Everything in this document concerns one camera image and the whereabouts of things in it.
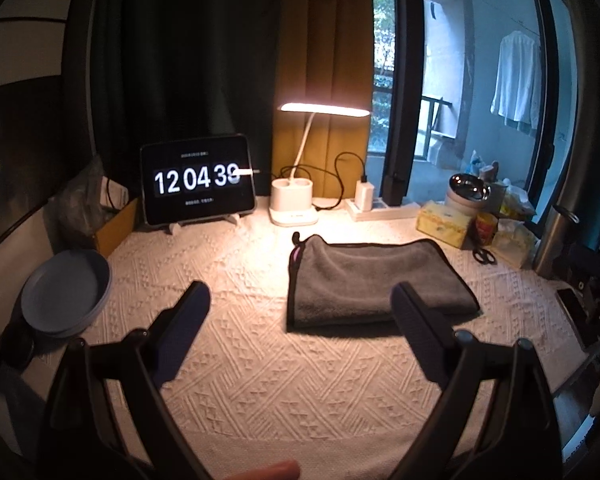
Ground white power strip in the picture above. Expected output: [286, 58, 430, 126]
[345, 197, 421, 222]

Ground black cable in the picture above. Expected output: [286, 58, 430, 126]
[279, 152, 369, 212]

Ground red can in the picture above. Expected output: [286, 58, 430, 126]
[475, 211, 499, 246]

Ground dark green curtain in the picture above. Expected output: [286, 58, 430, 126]
[70, 0, 287, 201]

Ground stack of blue plates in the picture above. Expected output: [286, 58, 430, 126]
[20, 249, 112, 339]

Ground mustard curtain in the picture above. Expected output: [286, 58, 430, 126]
[272, 0, 376, 197]

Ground grey towel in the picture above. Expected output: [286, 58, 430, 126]
[286, 233, 482, 333]

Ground person's left hand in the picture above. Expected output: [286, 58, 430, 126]
[242, 461, 302, 480]

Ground white charger plug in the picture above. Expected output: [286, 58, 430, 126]
[355, 175, 376, 211]

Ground soft tissue packet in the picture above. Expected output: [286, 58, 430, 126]
[489, 220, 537, 269]

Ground black tablet showing clock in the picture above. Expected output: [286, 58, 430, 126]
[140, 133, 257, 226]

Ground white knit tablecloth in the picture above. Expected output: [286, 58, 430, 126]
[30, 199, 600, 480]

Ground yellow snack packet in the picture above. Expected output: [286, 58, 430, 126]
[500, 184, 537, 221]

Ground black door frame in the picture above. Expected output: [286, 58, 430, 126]
[383, 0, 425, 206]

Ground yellow tissue box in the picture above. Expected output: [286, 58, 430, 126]
[415, 200, 474, 250]

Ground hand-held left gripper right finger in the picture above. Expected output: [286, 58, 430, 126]
[390, 282, 564, 480]

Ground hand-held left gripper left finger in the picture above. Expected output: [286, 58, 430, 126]
[45, 281, 211, 480]

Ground black scissors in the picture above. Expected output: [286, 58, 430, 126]
[472, 244, 501, 265]

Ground black round object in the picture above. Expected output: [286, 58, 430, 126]
[0, 320, 37, 372]

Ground black phone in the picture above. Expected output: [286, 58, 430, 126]
[555, 287, 600, 347]

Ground white hanging shirt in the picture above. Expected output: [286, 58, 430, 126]
[489, 29, 544, 139]

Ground grey plastic bag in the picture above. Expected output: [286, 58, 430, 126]
[47, 155, 106, 239]

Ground cardboard box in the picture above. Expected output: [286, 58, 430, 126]
[94, 197, 142, 259]

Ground white desk lamp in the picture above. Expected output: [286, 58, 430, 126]
[270, 101, 371, 228]

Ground white tablet stand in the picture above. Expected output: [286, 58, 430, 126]
[167, 212, 242, 236]

